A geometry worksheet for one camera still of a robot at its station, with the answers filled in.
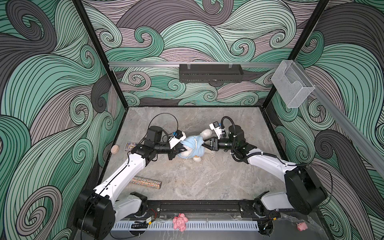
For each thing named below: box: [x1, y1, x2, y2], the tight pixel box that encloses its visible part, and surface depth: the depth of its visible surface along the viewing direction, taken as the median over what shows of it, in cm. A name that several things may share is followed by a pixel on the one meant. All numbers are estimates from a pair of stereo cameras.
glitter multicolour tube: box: [129, 176, 162, 190], surface depth 81 cm
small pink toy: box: [296, 222, 308, 232], surface depth 68 cm
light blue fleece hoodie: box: [177, 135, 205, 159], surface depth 73 cm
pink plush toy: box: [172, 213, 189, 232], surface depth 68 cm
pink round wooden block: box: [110, 144, 120, 155], surface depth 94 cm
